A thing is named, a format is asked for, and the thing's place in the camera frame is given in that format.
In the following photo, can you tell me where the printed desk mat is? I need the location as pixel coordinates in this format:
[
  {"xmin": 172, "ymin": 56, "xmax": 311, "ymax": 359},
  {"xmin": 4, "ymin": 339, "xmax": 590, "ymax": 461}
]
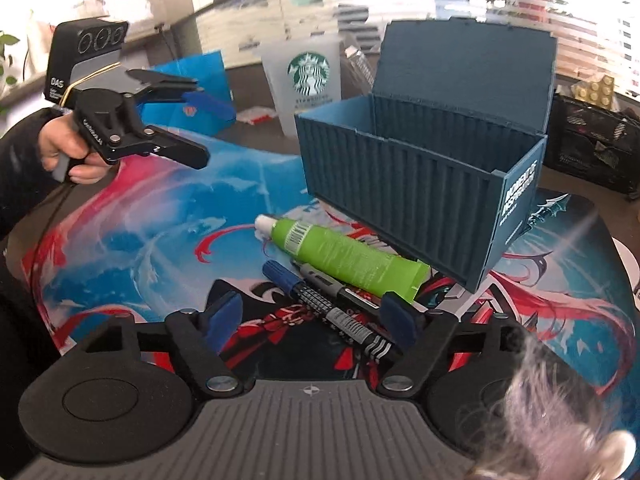
[{"xmin": 20, "ymin": 132, "xmax": 640, "ymax": 411}]

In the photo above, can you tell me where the grey fur trim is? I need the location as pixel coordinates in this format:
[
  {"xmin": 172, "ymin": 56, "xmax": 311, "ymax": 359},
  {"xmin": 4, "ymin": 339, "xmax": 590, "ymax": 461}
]
[{"xmin": 465, "ymin": 330, "xmax": 640, "ymax": 480}]

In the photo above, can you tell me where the green tube white cap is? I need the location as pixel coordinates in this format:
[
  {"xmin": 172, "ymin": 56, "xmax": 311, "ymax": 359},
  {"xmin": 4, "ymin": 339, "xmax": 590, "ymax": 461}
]
[{"xmin": 254, "ymin": 212, "xmax": 432, "ymax": 303}]

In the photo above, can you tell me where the blue container storage box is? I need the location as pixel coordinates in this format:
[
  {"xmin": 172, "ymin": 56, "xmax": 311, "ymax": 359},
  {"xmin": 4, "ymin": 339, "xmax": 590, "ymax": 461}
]
[{"xmin": 294, "ymin": 17, "xmax": 558, "ymax": 295}]

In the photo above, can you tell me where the yellow pill blister pack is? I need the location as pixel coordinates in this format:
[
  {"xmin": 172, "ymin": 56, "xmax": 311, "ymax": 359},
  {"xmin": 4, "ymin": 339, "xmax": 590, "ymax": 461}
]
[{"xmin": 572, "ymin": 74, "xmax": 616, "ymax": 109}]

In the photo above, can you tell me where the person's left forearm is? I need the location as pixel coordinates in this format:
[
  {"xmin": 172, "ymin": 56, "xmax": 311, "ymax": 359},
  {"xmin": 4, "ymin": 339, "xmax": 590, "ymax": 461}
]
[{"xmin": 0, "ymin": 110, "xmax": 68, "ymax": 242}]

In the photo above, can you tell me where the black grey pen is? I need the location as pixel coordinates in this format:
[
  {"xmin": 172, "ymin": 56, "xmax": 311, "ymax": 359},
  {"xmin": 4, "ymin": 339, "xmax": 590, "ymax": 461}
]
[{"xmin": 298, "ymin": 261, "xmax": 388, "ymax": 308}]

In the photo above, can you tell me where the person's left hand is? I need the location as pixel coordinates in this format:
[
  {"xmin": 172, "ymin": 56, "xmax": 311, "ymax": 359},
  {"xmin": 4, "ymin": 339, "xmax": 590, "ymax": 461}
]
[{"xmin": 37, "ymin": 112, "xmax": 108, "ymax": 185}]

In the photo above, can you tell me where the clear plastic cup green logo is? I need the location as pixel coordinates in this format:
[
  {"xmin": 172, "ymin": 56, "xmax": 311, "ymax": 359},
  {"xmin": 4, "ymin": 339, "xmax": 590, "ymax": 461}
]
[{"xmin": 257, "ymin": 37, "xmax": 346, "ymax": 137}]

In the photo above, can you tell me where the blue paper bag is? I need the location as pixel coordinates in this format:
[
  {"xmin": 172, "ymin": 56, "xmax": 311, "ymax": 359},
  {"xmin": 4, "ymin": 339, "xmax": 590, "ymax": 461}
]
[{"xmin": 145, "ymin": 50, "xmax": 236, "ymax": 136}]

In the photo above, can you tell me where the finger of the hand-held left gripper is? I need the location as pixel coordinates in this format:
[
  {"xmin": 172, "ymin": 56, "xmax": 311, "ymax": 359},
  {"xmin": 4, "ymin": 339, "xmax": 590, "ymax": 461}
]
[
  {"xmin": 136, "ymin": 126, "xmax": 210, "ymax": 171},
  {"xmin": 125, "ymin": 69, "xmax": 237, "ymax": 124}
]

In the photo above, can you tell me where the white printed paper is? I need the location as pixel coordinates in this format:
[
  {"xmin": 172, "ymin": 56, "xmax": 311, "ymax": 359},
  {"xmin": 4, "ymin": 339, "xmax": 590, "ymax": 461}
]
[{"xmin": 235, "ymin": 106, "xmax": 278, "ymax": 122}]

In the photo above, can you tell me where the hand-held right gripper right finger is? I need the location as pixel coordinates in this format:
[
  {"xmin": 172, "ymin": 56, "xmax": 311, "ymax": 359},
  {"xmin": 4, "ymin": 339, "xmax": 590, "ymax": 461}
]
[{"xmin": 376, "ymin": 291, "xmax": 551, "ymax": 397}]

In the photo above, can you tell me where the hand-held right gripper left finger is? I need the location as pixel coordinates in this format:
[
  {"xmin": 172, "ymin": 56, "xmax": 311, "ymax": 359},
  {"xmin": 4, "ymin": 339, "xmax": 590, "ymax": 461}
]
[{"xmin": 75, "ymin": 290, "xmax": 246, "ymax": 397}]

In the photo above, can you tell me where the green leafy plant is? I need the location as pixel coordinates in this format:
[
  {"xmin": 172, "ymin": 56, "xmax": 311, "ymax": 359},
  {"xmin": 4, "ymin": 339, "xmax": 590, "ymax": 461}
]
[{"xmin": 0, "ymin": 32, "xmax": 21, "ymax": 86}]

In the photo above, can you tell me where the black marker blue cap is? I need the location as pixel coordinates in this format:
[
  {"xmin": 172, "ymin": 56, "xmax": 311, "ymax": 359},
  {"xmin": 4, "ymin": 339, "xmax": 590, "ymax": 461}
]
[{"xmin": 262, "ymin": 259, "xmax": 397, "ymax": 359}]

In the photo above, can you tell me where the white printed card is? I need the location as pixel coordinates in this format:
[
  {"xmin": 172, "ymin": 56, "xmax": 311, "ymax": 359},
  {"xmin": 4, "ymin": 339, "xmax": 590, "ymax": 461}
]
[{"xmin": 611, "ymin": 237, "xmax": 640, "ymax": 306}]

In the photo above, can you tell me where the black mesh desk organizer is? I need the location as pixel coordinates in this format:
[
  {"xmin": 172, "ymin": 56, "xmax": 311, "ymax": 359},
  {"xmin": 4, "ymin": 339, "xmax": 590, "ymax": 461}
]
[{"xmin": 542, "ymin": 91, "xmax": 640, "ymax": 197}]

